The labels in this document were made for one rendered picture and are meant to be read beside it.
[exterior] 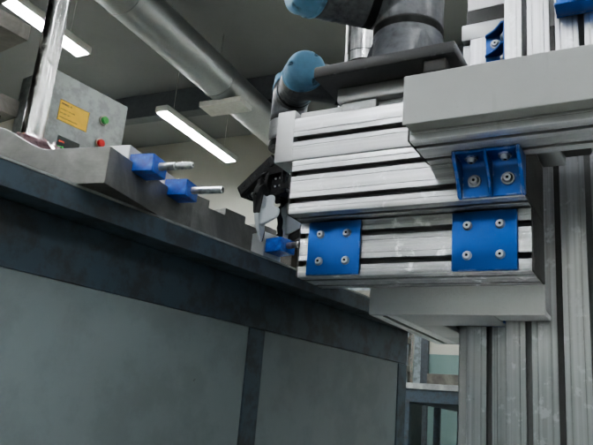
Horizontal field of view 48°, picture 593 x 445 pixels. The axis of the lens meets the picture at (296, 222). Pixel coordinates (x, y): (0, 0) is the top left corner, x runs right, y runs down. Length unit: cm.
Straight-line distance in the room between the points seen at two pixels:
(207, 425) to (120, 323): 27
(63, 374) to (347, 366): 78
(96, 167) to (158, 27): 518
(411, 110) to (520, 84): 13
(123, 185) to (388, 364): 101
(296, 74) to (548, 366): 66
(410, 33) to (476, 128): 28
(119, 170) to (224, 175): 861
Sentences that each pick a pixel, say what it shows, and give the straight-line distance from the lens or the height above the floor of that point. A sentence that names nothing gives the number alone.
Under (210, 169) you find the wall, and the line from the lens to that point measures 975.
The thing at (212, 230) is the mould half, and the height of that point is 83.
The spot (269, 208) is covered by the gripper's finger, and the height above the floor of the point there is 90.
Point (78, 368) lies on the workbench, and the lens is 103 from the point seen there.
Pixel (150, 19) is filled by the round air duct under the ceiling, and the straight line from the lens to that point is 605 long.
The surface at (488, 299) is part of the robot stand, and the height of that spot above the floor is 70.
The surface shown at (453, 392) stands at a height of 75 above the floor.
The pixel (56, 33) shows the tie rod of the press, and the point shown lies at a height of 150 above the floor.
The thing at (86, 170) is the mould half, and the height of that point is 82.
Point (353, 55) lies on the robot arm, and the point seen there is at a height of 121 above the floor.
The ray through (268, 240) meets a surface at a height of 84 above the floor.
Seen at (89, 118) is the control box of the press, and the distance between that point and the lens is 224.
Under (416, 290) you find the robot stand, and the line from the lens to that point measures 106.
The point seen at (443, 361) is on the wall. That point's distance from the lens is 780.
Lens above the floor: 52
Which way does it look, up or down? 16 degrees up
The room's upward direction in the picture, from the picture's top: 5 degrees clockwise
